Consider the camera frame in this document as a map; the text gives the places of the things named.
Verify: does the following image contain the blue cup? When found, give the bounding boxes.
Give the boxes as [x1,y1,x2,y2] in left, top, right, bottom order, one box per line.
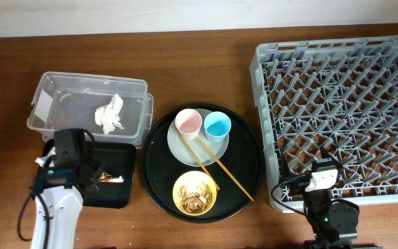
[204,111,231,143]

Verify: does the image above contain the clear plastic bin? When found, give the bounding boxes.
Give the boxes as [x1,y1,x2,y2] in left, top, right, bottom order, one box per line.
[27,72,153,148]

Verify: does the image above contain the left wooden chopstick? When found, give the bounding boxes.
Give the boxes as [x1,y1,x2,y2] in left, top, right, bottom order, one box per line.
[174,127,220,190]

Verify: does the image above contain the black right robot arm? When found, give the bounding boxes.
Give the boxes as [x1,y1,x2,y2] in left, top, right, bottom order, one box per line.
[277,148,360,249]

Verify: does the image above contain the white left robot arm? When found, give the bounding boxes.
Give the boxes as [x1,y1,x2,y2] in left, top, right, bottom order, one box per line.
[30,155,106,248]

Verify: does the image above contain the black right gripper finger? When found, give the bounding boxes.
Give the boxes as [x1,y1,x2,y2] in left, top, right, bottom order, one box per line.
[280,152,291,180]
[319,147,343,169]

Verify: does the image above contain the food scraps pile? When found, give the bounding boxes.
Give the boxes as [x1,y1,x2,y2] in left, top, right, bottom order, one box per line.
[178,183,212,213]

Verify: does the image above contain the right wooden chopstick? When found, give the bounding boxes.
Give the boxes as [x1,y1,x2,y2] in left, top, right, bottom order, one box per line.
[196,138,254,201]

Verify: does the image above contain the wooden chopstick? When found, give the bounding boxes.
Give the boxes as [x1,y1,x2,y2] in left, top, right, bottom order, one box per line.
[174,127,220,190]
[196,138,254,201]

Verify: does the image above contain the white tissue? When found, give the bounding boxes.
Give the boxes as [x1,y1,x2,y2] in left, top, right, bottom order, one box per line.
[95,94,124,135]

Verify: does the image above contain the black square tray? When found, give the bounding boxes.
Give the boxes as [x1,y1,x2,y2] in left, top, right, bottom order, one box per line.
[41,138,136,208]

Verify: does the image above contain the grey dishwasher rack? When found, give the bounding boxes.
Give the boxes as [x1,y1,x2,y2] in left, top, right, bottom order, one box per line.
[249,35,398,212]

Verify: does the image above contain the round black tray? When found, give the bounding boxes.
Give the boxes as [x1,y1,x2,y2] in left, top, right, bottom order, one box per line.
[140,104,265,223]

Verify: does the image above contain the yellow bowl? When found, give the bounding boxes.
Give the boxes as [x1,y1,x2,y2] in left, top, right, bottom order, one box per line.
[172,171,218,216]

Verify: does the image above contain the gold snack wrapper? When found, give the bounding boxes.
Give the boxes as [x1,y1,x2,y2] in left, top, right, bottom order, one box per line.
[98,172,124,183]

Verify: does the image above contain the pink cup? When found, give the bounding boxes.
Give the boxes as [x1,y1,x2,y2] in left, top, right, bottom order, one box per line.
[175,109,202,140]

